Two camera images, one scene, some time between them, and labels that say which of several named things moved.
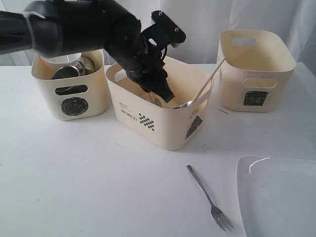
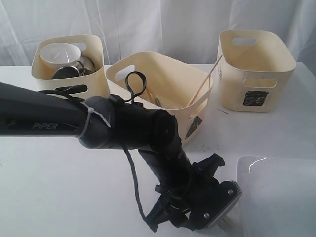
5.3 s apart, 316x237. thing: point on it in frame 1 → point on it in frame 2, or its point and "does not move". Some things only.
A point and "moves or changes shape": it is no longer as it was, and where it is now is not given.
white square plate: [277, 196] does not move
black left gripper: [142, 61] → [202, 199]
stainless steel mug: [65, 72] does not move
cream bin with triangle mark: [170, 125] does not move
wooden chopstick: [209, 79] moves or changes shape
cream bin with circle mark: [68, 98] does not move
